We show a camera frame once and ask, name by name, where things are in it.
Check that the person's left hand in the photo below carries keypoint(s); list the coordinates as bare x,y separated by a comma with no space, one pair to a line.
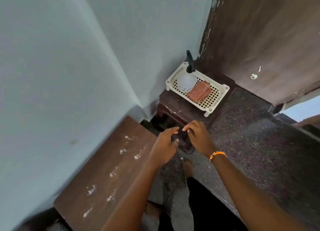
161,147

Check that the person's right hand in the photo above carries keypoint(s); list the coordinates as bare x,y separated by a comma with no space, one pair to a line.
201,139

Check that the person's right thumb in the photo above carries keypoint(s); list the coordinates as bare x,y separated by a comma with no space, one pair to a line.
186,128

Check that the person's left thumb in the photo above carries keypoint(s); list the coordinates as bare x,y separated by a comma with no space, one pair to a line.
175,144

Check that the black smartphone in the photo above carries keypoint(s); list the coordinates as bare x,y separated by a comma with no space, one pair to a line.
182,141

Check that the person's left forearm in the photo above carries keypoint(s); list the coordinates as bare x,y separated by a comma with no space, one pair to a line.
132,198

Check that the person's right forearm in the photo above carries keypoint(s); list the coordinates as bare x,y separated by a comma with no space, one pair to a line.
252,195

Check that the small dark brown stool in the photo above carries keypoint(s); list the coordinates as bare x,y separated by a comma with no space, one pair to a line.
175,110

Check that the person's right foot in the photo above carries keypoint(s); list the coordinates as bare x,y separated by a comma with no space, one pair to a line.
187,167

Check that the person's foot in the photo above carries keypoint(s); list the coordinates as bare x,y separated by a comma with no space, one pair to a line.
187,167
150,210

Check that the red checked folded cloth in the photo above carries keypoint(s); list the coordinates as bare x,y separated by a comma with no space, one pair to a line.
199,92

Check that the cream plastic lattice basket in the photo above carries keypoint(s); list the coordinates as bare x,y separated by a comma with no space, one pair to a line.
212,99

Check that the person's left foot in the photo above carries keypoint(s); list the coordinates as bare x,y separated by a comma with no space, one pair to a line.
150,210

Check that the black trousers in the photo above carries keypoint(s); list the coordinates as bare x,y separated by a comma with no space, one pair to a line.
210,208

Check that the brown paint-stained wooden bench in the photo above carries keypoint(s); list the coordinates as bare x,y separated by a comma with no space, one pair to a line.
107,173

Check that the brown wooden door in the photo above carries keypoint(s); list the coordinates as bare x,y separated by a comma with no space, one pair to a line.
265,40

